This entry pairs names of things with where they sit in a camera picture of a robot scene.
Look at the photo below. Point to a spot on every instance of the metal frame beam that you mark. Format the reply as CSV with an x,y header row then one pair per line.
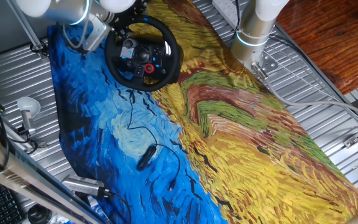
x,y
26,180

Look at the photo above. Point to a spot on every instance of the white dome stand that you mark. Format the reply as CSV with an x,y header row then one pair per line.
x,y
28,105

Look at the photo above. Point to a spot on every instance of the silver ribbed camera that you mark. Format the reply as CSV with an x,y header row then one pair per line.
x,y
82,185

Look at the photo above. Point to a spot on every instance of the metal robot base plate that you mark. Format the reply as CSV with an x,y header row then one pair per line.
x,y
269,63

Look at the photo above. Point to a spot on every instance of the white power strip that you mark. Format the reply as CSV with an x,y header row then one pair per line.
x,y
225,11

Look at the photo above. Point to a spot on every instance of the aluminium profile mast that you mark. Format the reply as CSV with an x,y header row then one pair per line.
x,y
23,21

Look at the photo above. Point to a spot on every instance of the silver clamp bracket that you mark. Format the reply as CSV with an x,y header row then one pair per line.
x,y
30,131

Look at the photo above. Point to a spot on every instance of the blue yellow painting print cloth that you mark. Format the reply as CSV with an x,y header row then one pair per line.
x,y
244,140

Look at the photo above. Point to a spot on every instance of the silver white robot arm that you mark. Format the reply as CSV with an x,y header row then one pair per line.
x,y
253,34

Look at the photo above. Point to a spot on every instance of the black racing steering wheel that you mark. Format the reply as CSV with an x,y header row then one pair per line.
x,y
158,87

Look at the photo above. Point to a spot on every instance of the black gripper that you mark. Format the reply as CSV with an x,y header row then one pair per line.
x,y
123,18

